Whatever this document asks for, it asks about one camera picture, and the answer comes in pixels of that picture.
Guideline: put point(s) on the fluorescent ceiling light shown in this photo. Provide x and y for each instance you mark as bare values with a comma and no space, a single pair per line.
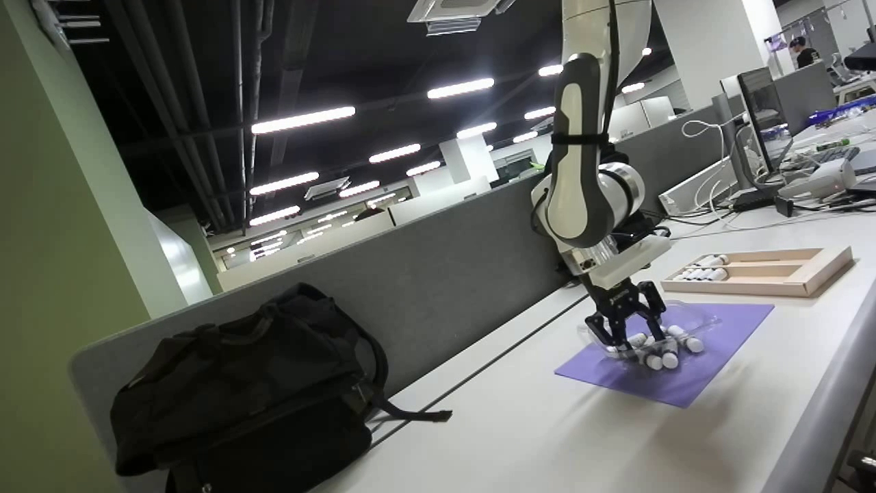
548,68
460,87
394,152
301,118
286,180

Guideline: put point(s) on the white desktop device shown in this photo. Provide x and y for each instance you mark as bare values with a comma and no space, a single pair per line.
824,179

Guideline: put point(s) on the purple mat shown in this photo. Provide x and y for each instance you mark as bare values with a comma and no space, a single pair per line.
702,372

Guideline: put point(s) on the black backpack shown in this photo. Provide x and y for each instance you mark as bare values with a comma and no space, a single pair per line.
649,224

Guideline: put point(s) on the black duffel bag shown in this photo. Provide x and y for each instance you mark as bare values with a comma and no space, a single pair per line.
256,383

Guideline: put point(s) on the wooden tray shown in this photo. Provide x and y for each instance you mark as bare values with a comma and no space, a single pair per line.
804,278

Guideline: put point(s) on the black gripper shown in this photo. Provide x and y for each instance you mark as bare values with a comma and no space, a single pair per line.
626,298

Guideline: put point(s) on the white pieces on tray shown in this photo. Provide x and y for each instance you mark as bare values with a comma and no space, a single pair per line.
702,270

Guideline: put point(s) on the small white bottle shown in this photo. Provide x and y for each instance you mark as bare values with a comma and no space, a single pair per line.
637,342
652,363
674,331
697,346
672,360

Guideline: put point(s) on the ceiling air conditioner unit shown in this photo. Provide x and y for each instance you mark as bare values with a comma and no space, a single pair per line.
456,11

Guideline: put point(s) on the pile of small white pieces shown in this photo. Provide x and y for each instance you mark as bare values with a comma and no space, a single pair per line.
708,319

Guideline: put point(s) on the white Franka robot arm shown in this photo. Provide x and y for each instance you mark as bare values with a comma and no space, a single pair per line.
575,153

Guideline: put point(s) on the grey desk divider panel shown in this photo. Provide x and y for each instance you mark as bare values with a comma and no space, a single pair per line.
438,274

